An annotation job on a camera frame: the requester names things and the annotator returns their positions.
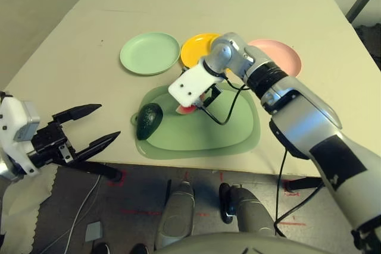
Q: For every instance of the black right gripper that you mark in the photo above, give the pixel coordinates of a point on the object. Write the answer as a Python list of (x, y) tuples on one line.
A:
[(213, 93)]

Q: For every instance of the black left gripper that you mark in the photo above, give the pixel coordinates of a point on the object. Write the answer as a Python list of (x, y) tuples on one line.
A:
[(49, 142)]

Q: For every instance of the red watermelon slice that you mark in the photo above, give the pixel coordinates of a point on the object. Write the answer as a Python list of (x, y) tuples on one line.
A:
[(186, 110)]

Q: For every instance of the dark green avocado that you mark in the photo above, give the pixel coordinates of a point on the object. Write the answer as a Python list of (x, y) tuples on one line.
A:
[(149, 120)]

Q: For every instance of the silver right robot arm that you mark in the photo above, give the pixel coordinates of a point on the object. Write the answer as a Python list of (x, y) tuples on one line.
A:
[(297, 117)]

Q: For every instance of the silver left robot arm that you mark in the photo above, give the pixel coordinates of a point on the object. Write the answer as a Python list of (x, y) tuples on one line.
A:
[(7, 172)]

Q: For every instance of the black table foot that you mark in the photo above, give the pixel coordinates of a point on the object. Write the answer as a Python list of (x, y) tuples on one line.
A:
[(101, 169), (303, 183)]

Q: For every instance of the green cutting board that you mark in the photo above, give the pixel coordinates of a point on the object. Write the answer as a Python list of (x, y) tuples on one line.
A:
[(193, 135)]

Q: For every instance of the yellow round plate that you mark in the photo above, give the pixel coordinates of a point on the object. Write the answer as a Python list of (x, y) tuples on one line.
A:
[(193, 50)]

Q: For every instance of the pale green round plate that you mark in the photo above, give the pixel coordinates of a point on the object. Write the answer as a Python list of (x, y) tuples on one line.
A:
[(149, 53)]

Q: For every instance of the pink round plate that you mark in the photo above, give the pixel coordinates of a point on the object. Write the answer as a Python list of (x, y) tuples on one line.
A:
[(282, 54)]

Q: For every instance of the white scalloped cloth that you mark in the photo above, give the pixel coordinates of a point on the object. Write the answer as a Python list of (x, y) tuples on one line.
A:
[(23, 194)]

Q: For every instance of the tablet on tripod stand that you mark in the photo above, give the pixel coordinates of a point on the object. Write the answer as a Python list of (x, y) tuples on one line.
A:
[(93, 231)]

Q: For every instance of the black shoe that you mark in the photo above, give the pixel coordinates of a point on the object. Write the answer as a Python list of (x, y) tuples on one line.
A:
[(139, 249), (101, 249)]

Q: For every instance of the grey left robot leg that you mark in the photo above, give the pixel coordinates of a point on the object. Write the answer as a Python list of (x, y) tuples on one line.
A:
[(177, 212)]

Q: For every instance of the grey robot leg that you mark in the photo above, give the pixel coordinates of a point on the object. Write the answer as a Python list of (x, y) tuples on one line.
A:
[(177, 212), (253, 212)]

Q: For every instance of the grey right robot leg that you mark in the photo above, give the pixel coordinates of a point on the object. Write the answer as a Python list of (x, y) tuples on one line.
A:
[(253, 212)]

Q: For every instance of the grey robot torso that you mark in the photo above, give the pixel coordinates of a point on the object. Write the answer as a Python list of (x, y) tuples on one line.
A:
[(238, 245)]

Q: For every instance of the dark rough fabric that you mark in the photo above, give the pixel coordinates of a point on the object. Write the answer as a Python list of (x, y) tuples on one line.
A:
[(372, 40)]

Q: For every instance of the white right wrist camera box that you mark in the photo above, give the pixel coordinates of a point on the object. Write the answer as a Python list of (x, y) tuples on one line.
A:
[(190, 84)]

